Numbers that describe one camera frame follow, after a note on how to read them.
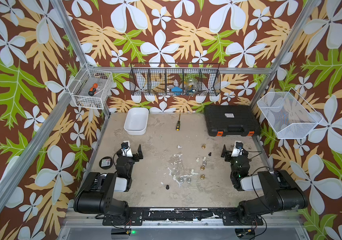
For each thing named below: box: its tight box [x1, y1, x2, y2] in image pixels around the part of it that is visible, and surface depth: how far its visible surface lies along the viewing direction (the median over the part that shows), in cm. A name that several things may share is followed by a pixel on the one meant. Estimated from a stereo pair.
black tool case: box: [203, 105, 261, 137], surface depth 110 cm
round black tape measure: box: [99, 156, 114, 170], surface depth 93 cm
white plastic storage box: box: [124, 107, 149, 136], surface depth 117 cm
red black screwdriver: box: [88, 83, 98, 96], surface depth 82 cm
